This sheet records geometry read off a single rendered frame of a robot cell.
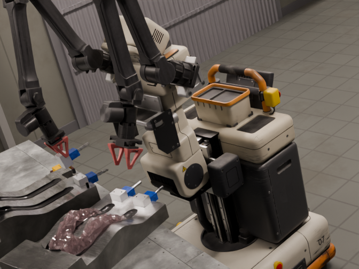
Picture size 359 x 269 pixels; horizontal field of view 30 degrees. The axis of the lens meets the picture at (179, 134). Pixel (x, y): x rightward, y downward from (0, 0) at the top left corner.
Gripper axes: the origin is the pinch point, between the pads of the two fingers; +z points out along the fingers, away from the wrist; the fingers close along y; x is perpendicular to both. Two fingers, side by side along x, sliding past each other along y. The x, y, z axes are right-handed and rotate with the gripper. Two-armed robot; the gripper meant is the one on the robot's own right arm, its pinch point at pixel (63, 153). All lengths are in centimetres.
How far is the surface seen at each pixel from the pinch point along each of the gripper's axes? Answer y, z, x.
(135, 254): 52, 23, -10
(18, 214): 16.9, 2.9, -28.1
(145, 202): 40.0, 16.6, 5.5
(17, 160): -55, 9, -6
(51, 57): -248, 18, 92
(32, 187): -5.9, 5.9, -15.3
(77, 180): 12.1, 7.1, -3.7
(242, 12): -278, 80, 285
